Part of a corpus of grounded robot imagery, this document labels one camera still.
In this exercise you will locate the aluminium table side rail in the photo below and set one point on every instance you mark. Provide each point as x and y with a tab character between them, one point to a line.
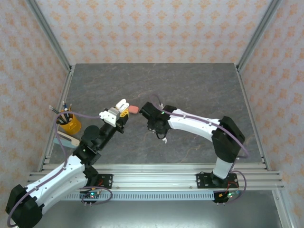
245	95
67	80

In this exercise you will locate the aluminium frame leg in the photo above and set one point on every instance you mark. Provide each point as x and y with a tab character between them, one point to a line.
282	211

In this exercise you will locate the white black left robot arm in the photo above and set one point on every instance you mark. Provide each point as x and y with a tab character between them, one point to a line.
54	180

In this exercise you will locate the pink earbud charging case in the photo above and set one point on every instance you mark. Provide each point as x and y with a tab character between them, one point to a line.
134	109

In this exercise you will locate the black pencil white tip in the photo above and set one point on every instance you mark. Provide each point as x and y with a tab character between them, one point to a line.
55	111

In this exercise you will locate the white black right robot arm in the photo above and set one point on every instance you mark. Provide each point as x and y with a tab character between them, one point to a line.
190	123

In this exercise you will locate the orange pencil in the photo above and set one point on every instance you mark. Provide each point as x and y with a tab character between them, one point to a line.
70	108

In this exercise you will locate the grey sheet metal panel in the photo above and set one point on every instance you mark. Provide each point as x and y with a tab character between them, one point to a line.
152	213

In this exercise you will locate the beige wooden stick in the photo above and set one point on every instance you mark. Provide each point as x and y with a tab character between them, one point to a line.
62	118

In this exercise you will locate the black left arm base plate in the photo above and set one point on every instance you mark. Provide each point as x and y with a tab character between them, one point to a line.
108	180

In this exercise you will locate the teal and beige stapler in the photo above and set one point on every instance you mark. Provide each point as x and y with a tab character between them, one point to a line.
71	141

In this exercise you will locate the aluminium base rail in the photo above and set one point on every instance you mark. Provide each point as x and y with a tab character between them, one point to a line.
152	177

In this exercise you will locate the aluminium corner post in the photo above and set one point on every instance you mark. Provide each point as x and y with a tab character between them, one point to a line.
47	33
259	33

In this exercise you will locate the yellow pencil cup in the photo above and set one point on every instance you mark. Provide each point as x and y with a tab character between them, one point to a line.
73	124

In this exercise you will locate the blue white pen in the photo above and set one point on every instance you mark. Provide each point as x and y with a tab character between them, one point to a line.
65	109

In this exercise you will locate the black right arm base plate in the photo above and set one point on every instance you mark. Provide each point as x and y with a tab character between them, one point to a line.
202	181

